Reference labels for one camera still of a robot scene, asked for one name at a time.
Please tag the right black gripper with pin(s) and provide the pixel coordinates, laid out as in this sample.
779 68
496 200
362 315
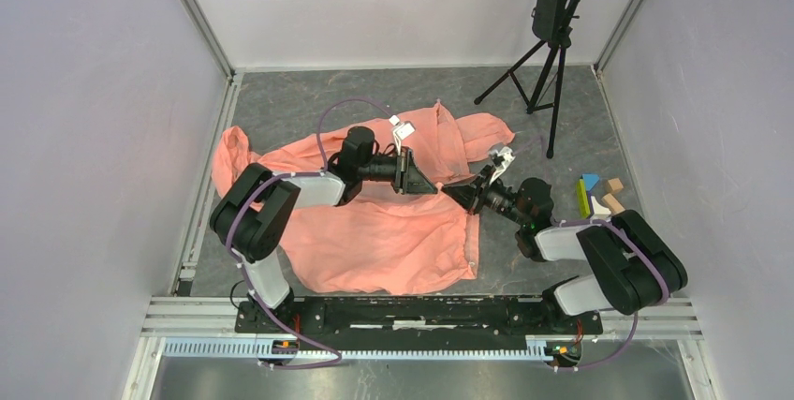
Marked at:
472 193

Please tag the tan wooden block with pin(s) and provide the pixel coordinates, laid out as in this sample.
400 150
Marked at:
613 204
614 186

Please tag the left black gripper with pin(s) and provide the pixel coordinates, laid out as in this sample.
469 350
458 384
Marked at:
407 177

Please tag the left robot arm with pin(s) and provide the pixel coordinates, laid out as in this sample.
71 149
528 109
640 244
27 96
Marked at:
252 217

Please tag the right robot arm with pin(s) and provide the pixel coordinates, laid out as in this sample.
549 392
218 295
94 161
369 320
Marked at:
631 266

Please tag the black music stand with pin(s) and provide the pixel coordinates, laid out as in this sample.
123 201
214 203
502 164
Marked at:
551 24

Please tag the blue toy block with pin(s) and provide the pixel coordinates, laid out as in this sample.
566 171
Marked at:
589 180

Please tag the tan wooden block lower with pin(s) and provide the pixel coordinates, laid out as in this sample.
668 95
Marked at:
613 204

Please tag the white toy block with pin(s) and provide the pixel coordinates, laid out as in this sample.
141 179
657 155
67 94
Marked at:
598 210

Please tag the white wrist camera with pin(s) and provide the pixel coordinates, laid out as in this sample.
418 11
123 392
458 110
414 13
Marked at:
501 157
400 131

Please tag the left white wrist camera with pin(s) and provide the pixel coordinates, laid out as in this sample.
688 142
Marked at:
400 131

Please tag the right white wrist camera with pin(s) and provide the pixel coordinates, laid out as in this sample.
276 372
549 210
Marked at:
501 157

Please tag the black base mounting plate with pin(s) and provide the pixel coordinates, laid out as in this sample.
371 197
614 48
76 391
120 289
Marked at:
429 322

